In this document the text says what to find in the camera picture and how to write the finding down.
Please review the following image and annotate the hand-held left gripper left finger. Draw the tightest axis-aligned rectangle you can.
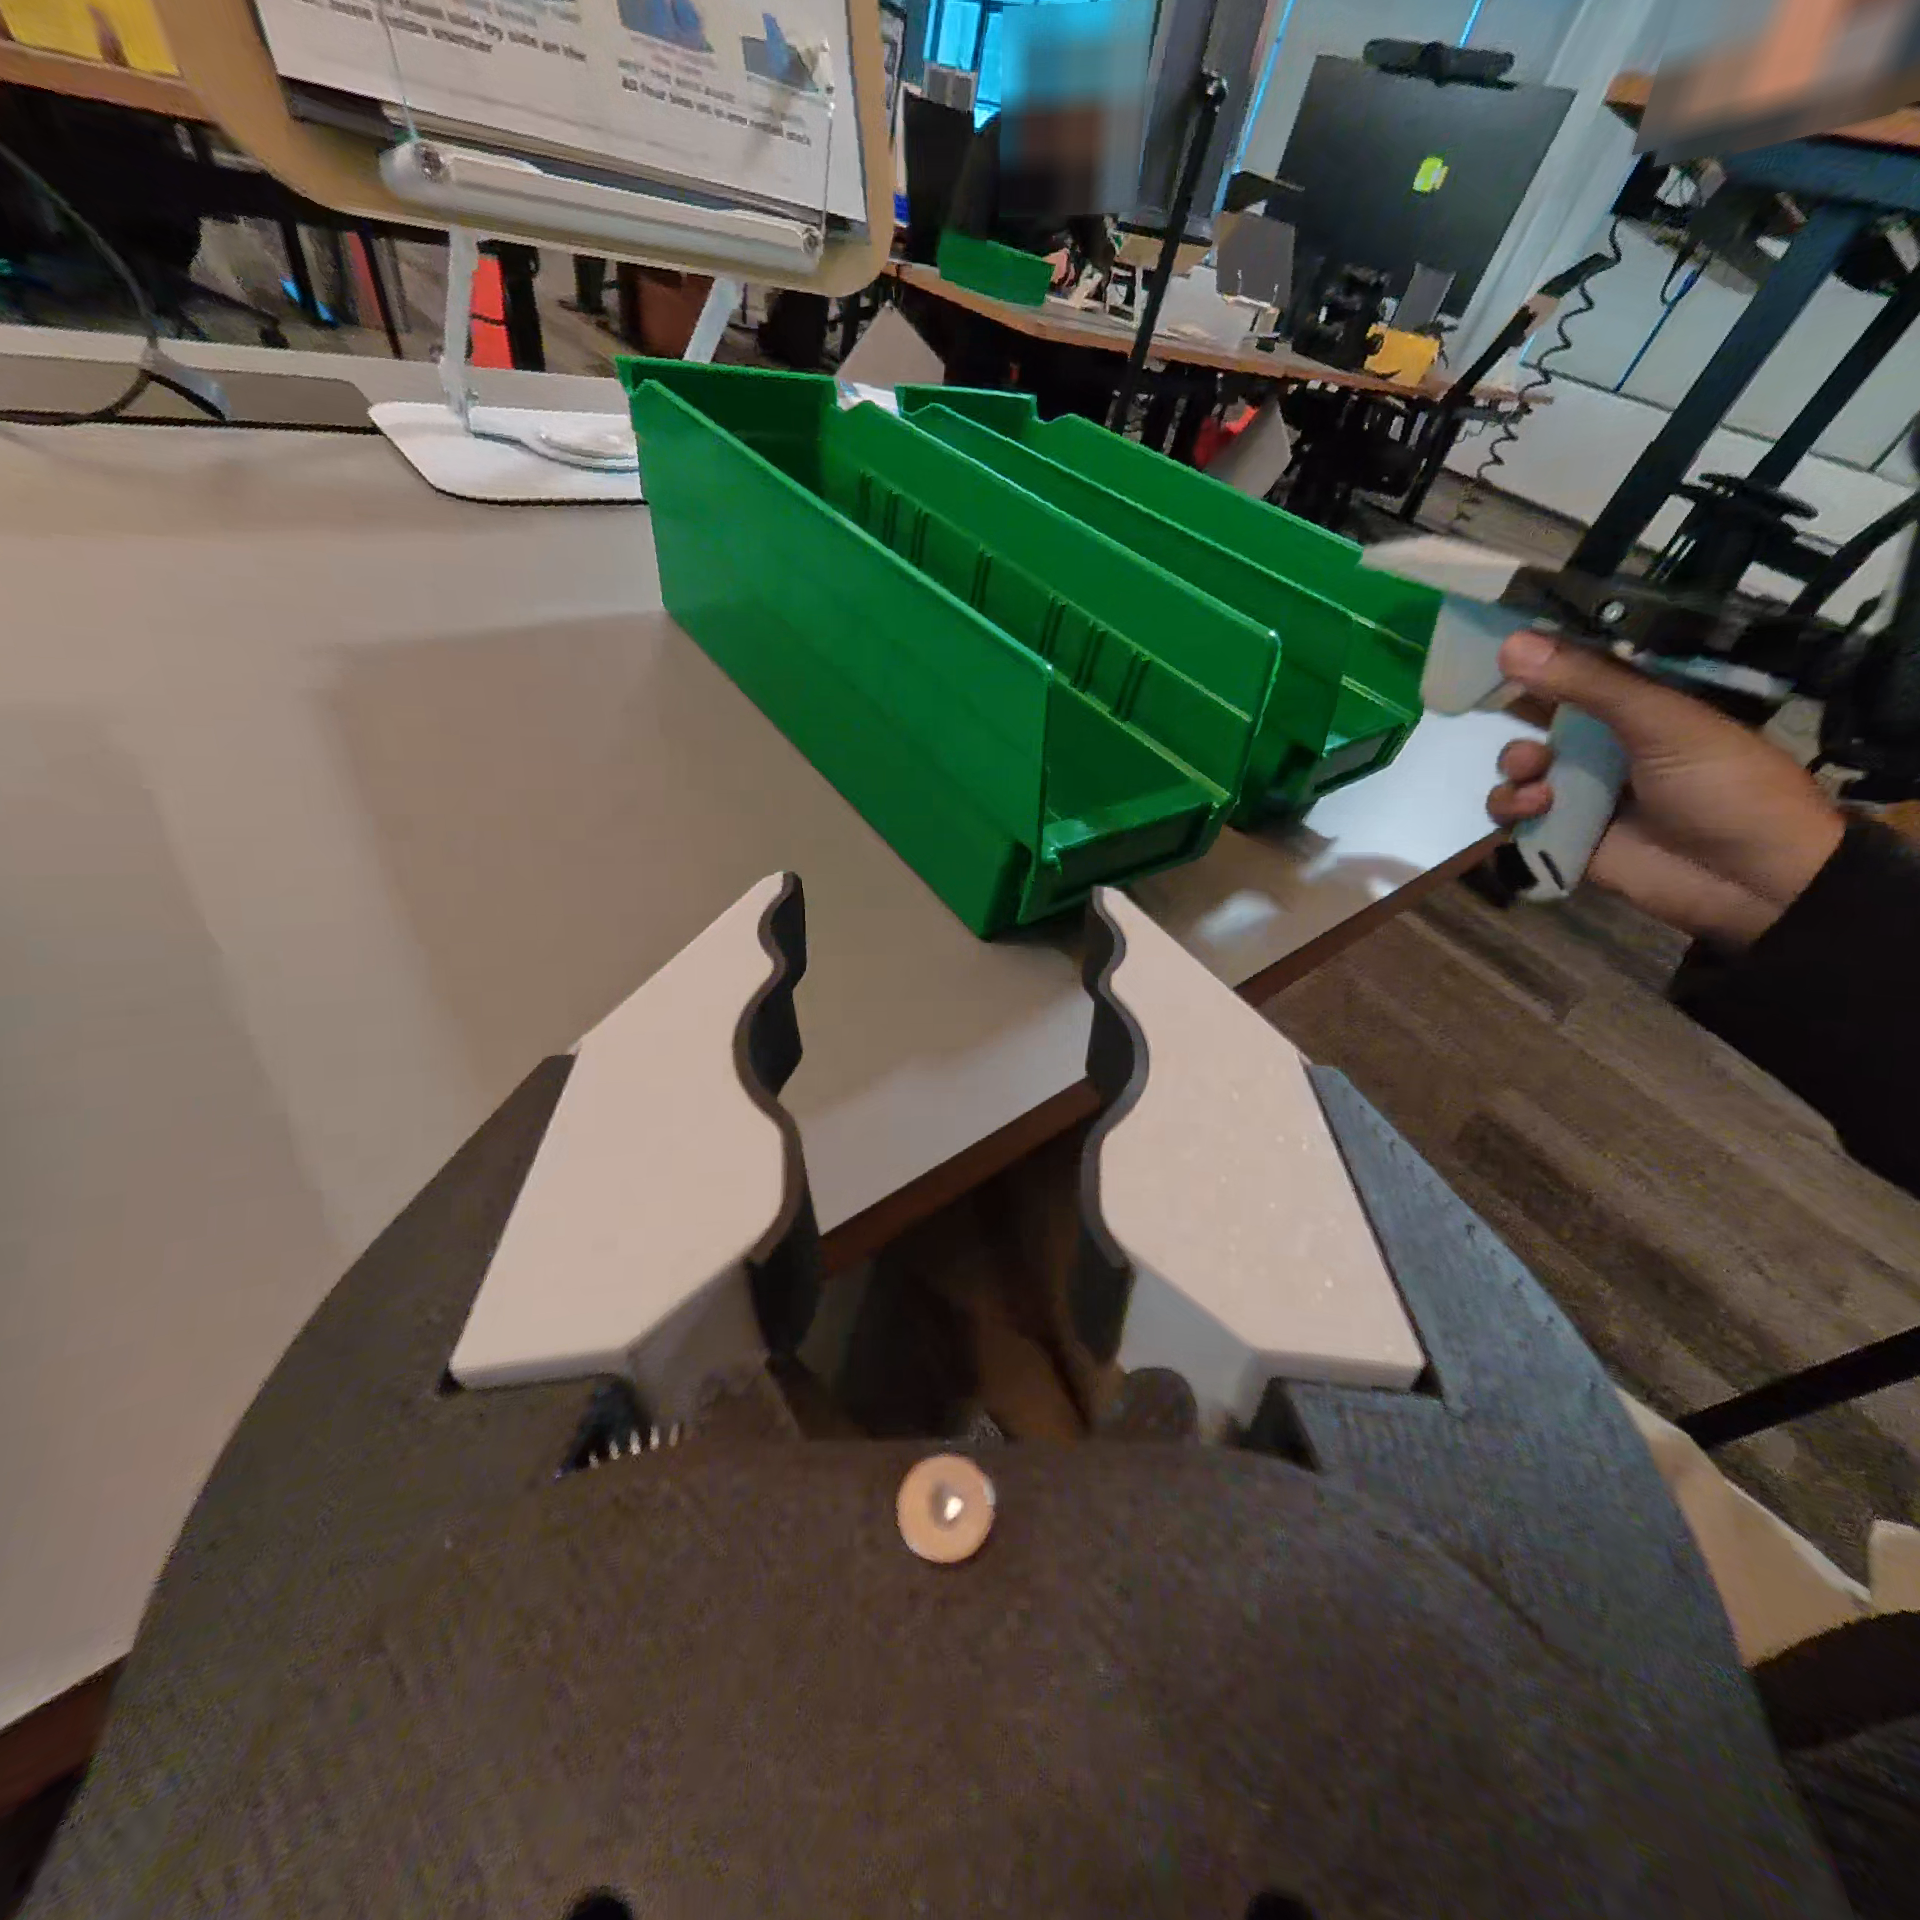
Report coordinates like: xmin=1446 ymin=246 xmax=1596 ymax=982
xmin=449 ymin=872 xmax=825 ymax=1424

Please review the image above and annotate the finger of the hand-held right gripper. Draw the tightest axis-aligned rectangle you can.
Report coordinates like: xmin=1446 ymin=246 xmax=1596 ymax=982
xmin=1359 ymin=538 xmax=1536 ymax=721

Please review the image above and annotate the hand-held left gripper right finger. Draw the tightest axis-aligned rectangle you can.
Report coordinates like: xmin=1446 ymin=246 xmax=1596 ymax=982
xmin=1071 ymin=884 xmax=1431 ymax=1450

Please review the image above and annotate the green plastic bin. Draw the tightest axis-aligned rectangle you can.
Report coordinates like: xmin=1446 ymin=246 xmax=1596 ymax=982
xmin=937 ymin=228 xmax=1057 ymax=308
xmin=616 ymin=355 xmax=1288 ymax=945
xmin=897 ymin=382 xmax=1446 ymax=832

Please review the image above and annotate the person's right forearm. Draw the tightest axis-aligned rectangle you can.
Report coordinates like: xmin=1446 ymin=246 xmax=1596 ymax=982
xmin=1665 ymin=810 xmax=1920 ymax=1202

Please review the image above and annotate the grey desk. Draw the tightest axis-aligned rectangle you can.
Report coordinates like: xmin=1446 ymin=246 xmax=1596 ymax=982
xmin=0 ymin=323 xmax=1554 ymax=1729

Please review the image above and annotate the person's right hand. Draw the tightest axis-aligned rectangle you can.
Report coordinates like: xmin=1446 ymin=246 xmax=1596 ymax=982
xmin=1487 ymin=631 xmax=1847 ymax=946

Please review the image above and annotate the wood-top workbench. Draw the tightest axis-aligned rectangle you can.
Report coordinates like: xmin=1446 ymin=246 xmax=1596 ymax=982
xmin=884 ymin=257 xmax=1548 ymax=414

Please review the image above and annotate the wide black monitor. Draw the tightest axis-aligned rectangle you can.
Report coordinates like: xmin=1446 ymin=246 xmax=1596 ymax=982
xmin=1276 ymin=54 xmax=1580 ymax=324

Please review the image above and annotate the black stand pole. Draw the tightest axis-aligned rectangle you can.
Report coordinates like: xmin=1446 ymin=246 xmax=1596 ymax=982
xmin=1119 ymin=76 xmax=1230 ymax=436

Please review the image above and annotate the tall upright monitor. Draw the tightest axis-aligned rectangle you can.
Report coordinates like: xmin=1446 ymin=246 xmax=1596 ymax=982
xmin=1142 ymin=0 xmax=1279 ymax=226

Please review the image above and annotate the wooden document stand white base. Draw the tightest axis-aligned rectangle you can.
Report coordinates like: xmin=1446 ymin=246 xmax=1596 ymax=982
xmin=182 ymin=0 xmax=903 ymax=505

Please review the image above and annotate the dark metal desk frame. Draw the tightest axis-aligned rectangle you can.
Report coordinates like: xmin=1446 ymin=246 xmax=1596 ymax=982
xmin=1559 ymin=142 xmax=1920 ymax=601

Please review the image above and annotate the black cable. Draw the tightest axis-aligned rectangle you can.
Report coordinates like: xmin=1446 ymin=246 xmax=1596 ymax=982
xmin=0 ymin=142 xmax=380 ymax=441

